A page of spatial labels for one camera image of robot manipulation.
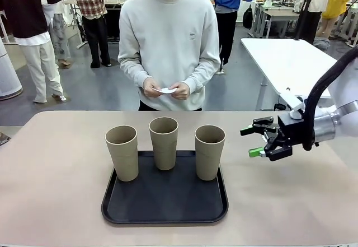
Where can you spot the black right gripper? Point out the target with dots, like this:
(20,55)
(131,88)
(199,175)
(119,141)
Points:
(282,143)

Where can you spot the tall brown paper cup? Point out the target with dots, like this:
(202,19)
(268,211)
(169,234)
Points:
(163,149)
(208,157)
(123,157)

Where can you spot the person's left forearm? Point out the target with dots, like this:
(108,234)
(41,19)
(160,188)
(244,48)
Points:
(204,70)

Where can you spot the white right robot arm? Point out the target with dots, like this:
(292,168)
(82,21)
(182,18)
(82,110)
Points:
(324,126)

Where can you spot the person's right forearm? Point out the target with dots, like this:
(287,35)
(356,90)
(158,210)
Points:
(131,67)

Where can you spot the person's left hand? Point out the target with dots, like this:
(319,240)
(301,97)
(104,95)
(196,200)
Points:
(183,90)

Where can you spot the person's right hand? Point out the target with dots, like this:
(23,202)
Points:
(149,86)

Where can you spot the white folding table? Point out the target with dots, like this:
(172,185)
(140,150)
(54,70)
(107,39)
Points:
(279,59)

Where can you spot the grey cloth bundle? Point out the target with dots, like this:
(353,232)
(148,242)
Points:
(321,43)

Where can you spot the black plastic serving tray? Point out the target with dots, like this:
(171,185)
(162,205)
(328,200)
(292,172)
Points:
(167,202)

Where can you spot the black hanging bag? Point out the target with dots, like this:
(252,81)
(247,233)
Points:
(247,17)

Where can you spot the grey background desk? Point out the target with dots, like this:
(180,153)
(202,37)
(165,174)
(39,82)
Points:
(277,16)

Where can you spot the black tripod pole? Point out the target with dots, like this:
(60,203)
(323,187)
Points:
(306,3)

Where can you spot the person in grey sweatshirt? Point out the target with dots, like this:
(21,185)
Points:
(167,34)

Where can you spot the person in grey patterned skirt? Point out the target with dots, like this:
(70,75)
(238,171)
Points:
(60,31)

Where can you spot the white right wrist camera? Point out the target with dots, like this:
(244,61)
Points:
(293,101)

